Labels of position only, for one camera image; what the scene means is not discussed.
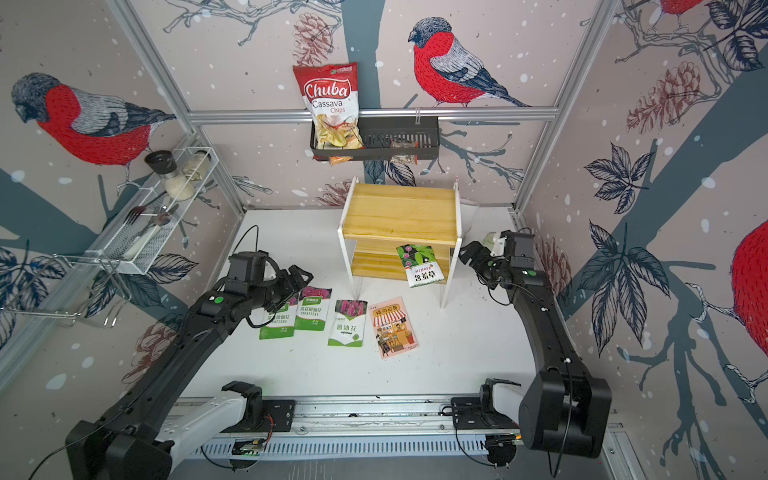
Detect black lid grinder bottle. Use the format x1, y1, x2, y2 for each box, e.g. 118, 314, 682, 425
144, 150, 195, 202

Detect fork in wire rack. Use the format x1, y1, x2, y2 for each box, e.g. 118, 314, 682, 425
123, 193, 165, 225

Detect black wall basket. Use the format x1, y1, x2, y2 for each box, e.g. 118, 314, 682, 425
310, 116, 440, 161

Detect picture seed packet shelf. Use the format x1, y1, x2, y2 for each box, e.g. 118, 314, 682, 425
369, 297, 419, 359

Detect white seed packet shelf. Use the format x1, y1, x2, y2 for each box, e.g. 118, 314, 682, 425
396, 244, 445, 288

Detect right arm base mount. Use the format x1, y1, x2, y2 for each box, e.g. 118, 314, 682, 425
443, 378, 524, 430

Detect green seed bag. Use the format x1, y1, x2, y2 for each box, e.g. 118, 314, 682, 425
259, 298, 298, 340
294, 286, 332, 332

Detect wooden two-tier shelf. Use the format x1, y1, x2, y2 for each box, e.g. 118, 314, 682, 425
337, 178, 463, 307

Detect white wire wall rack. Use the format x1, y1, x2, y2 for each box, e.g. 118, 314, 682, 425
61, 146, 219, 275

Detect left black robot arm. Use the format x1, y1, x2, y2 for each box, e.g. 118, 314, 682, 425
65, 251, 313, 479

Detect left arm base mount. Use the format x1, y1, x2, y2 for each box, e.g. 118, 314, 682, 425
221, 381, 296, 433

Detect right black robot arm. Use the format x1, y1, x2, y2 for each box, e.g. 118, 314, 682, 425
459, 230, 612, 458

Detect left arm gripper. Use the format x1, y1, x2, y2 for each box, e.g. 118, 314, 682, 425
249, 262, 315, 310

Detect red Chuba cassava chips bag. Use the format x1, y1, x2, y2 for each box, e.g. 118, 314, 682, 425
293, 63, 363, 150

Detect white mimosa seed bag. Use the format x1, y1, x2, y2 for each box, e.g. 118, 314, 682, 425
327, 299, 368, 347

